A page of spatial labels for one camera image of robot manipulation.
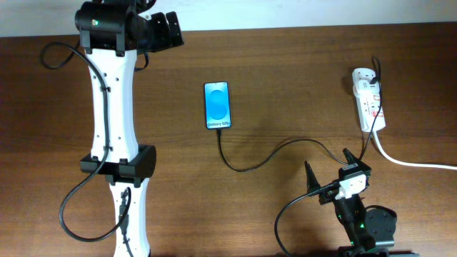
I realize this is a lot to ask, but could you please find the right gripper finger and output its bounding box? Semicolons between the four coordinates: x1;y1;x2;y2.
343;148;368;168
304;161;321;193

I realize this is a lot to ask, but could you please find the blue Galaxy smartphone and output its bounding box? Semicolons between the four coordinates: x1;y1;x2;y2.
204;81;231;129

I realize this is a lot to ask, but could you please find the black charging cable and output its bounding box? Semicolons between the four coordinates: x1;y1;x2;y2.
215;56;383;173

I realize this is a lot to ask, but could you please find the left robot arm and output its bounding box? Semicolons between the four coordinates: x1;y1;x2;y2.
75;1;184;256

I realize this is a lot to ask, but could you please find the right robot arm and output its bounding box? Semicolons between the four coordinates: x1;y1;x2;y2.
305;148;417;257

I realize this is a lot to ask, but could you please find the white USB charger plug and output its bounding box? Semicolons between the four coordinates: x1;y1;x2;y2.
353;80;380;97

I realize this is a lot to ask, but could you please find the white power strip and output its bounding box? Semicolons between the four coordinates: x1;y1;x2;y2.
352;68;386;132

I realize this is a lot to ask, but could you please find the white power strip cord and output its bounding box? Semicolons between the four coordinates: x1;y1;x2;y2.
371;131;457;171

